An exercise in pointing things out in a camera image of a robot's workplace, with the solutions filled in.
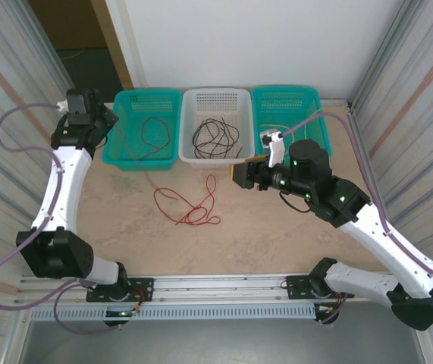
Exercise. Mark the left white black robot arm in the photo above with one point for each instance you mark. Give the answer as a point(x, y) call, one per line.
point(64, 182)

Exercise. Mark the teal plastic basket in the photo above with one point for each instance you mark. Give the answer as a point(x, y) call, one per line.
point(284, 102)
point(144, 102)

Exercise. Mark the white plastic basket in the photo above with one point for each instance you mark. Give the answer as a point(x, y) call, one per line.
point(220, 102)

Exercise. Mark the brown board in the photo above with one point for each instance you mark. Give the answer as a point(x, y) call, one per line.
point(68, 22)

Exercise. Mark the red base wiring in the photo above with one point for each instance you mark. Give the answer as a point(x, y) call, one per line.
point(140, 297)
point(337, 299)

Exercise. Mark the wooden door frame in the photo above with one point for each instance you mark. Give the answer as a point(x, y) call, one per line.
point(113, 45)

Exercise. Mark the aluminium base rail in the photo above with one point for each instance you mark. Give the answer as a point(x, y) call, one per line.
point(220, 284)

